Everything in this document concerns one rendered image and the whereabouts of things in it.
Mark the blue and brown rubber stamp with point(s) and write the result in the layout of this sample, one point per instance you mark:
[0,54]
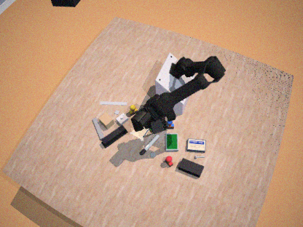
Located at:
[170,125]

